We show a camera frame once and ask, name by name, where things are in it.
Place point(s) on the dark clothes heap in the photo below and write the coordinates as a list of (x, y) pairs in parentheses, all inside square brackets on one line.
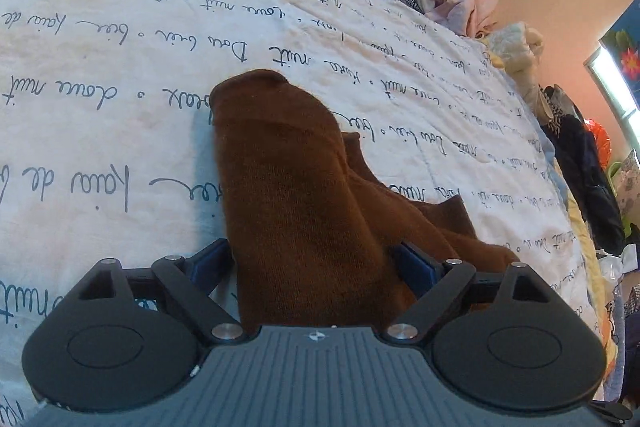
[(585, 177)]

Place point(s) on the orange shiny object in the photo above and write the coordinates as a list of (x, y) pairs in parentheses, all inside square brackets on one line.
[(600, 139)]

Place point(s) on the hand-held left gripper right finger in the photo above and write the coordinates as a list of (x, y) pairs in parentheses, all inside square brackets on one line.
[(416, 266)]

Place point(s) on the window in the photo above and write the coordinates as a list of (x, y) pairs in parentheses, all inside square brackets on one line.
[(612, 82)]

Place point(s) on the pale yellow cloth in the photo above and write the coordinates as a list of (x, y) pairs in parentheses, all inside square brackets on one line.
[(517, 49)]

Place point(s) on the white plastic bag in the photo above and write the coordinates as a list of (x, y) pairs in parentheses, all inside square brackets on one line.
[(617, 262)]

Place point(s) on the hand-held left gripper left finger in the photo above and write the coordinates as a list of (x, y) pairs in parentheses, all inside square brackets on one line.
[(212, 259)]

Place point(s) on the pink and white clothes pile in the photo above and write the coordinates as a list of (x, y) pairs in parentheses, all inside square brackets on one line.
[(465, 2)]

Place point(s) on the flower wall poster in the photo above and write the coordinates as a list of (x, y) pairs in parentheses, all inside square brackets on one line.
[(627, 42)]

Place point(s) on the floral cushion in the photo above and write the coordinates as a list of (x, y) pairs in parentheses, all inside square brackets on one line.
[(629, 182)]

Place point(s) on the white script-printed blanket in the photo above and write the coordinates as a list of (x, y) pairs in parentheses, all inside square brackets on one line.
[(100, 57)]

